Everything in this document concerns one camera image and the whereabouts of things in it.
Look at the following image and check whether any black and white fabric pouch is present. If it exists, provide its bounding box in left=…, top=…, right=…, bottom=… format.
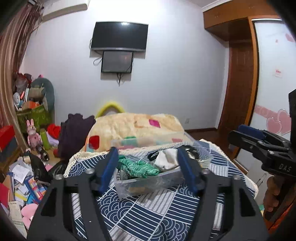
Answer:
left=147, top=145, right=201, bottom=161

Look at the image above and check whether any white sock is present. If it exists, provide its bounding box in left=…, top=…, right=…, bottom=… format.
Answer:
left=154, top=149, right=179, bottom=172

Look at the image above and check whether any green knitted garment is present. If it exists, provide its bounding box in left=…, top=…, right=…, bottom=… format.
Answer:
left=117, top=155, right=160, bottom=178

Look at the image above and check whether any clear plastic storage bin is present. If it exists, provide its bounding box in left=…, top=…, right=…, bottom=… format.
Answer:
left=111, top=132, right=213, bottom=200

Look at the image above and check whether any person right hand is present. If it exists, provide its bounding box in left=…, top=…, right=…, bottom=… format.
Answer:
left=263, top=175, right=284, bottom=212

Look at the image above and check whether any blue patterned tablecloth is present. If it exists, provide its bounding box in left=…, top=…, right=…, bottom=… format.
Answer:
left=64, top=139, right=258, bottom=240

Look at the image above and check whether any beige fluffy patchwork blanket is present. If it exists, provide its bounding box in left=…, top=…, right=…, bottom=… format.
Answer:
left=84, top=113, right=184, bottom=152

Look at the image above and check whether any dark purple garment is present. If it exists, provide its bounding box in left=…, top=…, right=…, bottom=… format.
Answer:
left=57, top=113, right=96, bottom=159

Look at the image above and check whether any green bottle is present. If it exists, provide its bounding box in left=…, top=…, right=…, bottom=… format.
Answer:
left=40, top=128, right=51, bottom=151

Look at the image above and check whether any red plush item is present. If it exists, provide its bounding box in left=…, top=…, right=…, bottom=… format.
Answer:
left=47, top=123, right=61, bottom=140

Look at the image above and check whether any wooden wardrobe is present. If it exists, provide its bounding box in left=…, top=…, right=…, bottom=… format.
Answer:
left=203, top=0, right=282, bottom=160

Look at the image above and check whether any white sliding door with hearts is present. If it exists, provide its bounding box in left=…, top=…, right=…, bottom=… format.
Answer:
left=233, top=18, right=296, bottom=207

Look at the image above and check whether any pink rabbit plush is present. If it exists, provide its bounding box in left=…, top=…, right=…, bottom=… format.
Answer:
left=26, top=119, right=43, bottom=150

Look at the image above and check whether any yellow curved plush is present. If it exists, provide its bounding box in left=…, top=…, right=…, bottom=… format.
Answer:
left=95, top=101, right=125, bottom=118

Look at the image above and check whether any green storage box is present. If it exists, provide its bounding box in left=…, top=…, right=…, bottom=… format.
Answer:
left=16, top=105, right=52, bottom=133

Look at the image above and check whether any red box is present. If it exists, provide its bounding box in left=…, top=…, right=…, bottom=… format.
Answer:
left=0, top=126, right=15, bottom=152

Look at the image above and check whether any grey green dinosaur plush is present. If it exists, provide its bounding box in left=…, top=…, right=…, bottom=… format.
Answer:
left=28, top=78, right=55, bottom=112

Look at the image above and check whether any striped brown curtain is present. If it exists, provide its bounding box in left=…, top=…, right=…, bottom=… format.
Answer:
left=1, top=1, right=43, bottom=150

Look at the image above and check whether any white air conditioner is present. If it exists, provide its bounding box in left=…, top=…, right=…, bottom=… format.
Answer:
left=42, top=0, right=90, bottom=22

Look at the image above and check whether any small black wall monitor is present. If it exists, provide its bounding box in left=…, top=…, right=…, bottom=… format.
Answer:
left=101, top=51, right=133, bottom=74

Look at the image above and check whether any large black wall television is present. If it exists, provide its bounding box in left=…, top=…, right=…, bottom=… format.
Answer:
left=91, top=22, right=149, bottom=52

